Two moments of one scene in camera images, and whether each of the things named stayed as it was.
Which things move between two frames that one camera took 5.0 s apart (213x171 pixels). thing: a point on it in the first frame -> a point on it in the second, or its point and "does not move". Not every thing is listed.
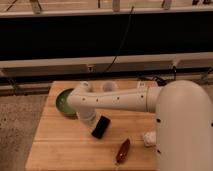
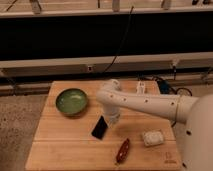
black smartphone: (101, 127) does not move
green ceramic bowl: (62, 101) does not move
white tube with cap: (141, 84) does not move
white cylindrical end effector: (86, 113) -> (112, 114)
